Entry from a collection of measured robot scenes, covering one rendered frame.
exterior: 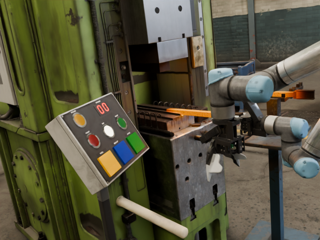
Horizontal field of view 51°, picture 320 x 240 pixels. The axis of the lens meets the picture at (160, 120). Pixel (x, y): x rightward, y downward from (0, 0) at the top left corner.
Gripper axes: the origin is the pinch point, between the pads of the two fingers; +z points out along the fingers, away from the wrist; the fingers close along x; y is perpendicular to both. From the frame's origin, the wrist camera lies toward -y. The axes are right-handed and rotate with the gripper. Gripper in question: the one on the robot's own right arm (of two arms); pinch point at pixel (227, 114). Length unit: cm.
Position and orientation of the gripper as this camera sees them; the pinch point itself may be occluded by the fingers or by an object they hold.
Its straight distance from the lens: 154.4
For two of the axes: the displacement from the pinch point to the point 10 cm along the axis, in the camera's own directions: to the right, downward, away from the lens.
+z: -6.7, -1.1, 7.3
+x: 7.3, -2.8, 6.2
